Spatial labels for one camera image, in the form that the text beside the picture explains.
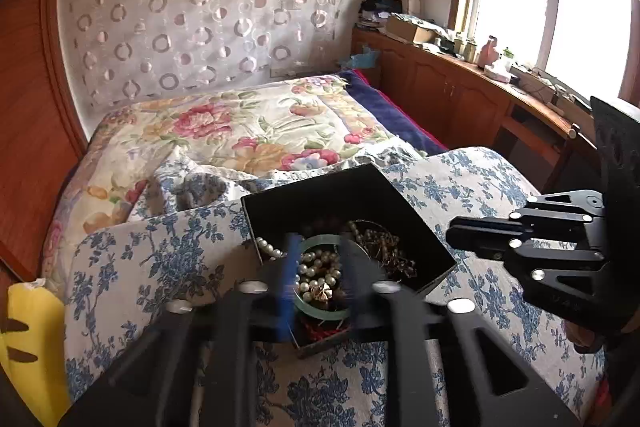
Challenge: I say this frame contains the pink figurine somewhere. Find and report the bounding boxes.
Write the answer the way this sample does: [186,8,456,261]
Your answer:
[477,35,502,68]

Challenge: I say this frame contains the red cord bracelet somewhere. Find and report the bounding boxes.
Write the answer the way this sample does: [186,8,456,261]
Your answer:
[304,323,352,344]

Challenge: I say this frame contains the round bangle bracelet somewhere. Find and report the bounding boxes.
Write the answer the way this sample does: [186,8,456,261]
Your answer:
[294,234,368,322]

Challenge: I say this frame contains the pink floral quilt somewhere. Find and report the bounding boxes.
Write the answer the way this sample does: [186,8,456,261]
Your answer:
[42,74,421,280]

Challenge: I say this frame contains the brown beaded chain jewelry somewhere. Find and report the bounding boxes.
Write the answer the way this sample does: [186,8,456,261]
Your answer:
[349,219,417,282]

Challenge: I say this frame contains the circle-patterned sheer curtain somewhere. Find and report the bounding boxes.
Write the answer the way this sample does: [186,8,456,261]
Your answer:
[60,0,352,108]

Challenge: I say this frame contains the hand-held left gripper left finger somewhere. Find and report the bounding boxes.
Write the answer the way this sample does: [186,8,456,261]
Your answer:
[60,232,303,427]

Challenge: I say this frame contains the black jewelry box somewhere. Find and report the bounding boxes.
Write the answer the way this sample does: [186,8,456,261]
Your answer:
[241,163,458,360]

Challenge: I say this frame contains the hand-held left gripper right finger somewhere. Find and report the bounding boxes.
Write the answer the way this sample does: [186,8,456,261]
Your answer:
[340,234,583,427]

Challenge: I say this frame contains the purple blanket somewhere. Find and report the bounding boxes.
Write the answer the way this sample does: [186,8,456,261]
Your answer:
[340,68,448,158]

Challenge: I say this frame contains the yellow plush toy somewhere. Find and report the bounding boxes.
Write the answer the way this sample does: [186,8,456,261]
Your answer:
[0,281,72,427]

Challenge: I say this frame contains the person's right hand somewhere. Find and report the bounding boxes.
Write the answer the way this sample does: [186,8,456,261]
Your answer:
[564,319,608,354]

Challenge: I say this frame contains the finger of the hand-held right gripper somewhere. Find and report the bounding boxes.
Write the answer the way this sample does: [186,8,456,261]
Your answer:
[446,189,606,254]
[479,238,627,338]

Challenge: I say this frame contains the wooden side cabinet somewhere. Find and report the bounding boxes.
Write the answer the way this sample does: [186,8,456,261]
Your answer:
[350,27,601,194]

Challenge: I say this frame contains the teal crumpled paper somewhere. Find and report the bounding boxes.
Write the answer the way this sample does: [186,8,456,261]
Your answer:
[342,47,377,70]

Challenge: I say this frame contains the gold flower ornament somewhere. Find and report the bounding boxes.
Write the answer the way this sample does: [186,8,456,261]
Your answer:
[309,281,337,305]

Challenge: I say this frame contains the cardboard box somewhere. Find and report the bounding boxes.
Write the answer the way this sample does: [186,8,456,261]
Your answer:
[385,14,437,46]

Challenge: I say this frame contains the blue floral blanket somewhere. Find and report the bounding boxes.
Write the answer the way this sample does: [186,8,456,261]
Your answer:
[65,147,608,427]

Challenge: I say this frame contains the row of small bottles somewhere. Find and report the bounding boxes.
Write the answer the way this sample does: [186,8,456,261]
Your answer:
[440,34,481,64]

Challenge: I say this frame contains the white pearl necklace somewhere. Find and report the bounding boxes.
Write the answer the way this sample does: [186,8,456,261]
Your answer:
[255,234,347,304]

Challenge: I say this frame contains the pile of dark clothes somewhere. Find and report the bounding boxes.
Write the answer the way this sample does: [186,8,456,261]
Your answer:
[360,0,404,30]

